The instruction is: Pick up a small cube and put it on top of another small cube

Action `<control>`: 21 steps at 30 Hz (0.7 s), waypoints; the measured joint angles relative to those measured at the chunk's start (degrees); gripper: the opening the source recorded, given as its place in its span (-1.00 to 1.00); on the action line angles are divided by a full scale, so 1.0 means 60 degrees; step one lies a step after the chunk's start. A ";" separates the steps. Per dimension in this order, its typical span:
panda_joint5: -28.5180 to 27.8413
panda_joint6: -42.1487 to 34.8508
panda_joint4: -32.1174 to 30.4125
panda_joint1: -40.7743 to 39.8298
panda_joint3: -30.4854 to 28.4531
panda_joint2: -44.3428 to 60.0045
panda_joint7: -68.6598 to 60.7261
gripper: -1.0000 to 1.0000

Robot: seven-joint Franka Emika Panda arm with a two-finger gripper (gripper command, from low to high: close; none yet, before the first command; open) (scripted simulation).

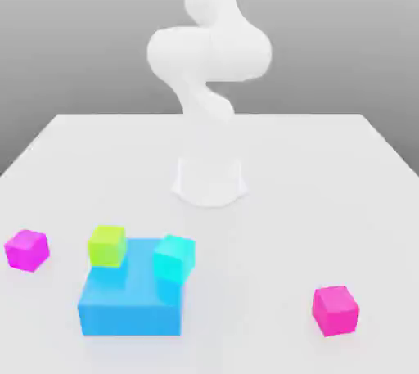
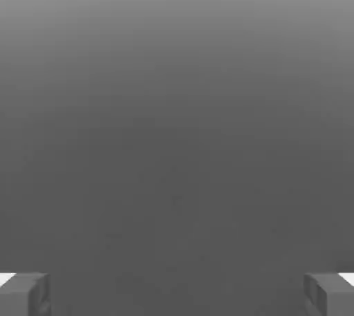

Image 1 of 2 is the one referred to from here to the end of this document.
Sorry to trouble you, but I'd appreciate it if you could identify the small magenta cube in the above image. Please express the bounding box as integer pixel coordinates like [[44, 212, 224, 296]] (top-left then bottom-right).
[[3, 228, 51, 274]]

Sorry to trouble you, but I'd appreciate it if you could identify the small cyan cube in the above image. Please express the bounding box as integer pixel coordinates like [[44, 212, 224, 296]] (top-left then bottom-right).
[[152, 233, 197, 286]]

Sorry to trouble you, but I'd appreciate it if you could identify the small lime green cube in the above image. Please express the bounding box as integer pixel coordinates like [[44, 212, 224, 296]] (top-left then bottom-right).
[[87, 224, 128, 268]]

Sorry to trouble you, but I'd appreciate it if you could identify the small pink cube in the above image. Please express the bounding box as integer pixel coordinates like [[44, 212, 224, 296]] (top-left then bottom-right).
[[311, 284, 361, 338]]

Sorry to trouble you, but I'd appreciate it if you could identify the large blue box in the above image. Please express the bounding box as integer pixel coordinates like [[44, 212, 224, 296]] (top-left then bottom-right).
[[77, 237, 188, 338]]

